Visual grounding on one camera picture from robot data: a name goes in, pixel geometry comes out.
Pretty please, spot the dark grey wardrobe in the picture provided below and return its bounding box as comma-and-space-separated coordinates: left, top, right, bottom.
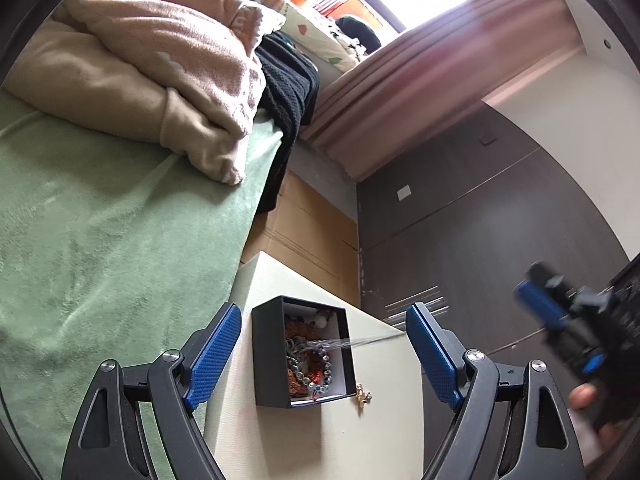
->
356, 100, 640, 361

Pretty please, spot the black round cushion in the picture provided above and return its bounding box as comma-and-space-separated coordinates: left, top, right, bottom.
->
334, 14, 383, 57

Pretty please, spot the grey stone bead bracelet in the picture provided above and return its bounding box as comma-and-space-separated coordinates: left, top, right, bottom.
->
286, 337, 312, 377

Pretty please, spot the dark glass bead bracelet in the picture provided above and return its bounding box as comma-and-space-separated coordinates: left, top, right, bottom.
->
295, 346, 335, 392

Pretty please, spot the orange box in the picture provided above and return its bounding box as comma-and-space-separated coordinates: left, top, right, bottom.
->
336, 0, 373, 23

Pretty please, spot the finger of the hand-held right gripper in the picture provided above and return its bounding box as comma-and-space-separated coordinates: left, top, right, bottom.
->
515, 260, 578, 333
545, 325, 610, 378

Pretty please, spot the green bed sheet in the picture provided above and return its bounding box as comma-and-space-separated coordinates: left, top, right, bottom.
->
0, 85, 288, 480

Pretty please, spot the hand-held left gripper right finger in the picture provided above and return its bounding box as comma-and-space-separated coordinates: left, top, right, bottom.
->
406, 302, 586, 480

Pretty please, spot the leaf print pillow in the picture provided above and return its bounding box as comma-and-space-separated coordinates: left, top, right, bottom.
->
262, 0, 362, 74

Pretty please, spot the black jewelry box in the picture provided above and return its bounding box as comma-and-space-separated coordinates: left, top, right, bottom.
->
251, 296, 358, 407

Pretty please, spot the pink curtain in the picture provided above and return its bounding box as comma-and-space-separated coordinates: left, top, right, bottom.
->
299, 0, 587, 182

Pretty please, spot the beige blanket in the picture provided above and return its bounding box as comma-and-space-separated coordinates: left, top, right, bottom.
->
2, 17, 248, 187

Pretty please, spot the pile of bead bracelets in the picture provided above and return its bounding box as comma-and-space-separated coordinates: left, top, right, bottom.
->
285, 316, 322, 397

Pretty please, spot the black knit blanket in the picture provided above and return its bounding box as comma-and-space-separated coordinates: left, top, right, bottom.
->
230, 0, 322, 217

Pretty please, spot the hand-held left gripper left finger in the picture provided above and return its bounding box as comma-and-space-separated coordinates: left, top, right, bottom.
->
62, 302, 243, 480

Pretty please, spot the person's right hand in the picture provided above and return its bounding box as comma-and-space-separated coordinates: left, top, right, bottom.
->
569, 384, 633, 466

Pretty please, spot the small gold pendant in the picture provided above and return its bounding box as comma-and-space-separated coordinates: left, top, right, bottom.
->
354, 383, 374, 417

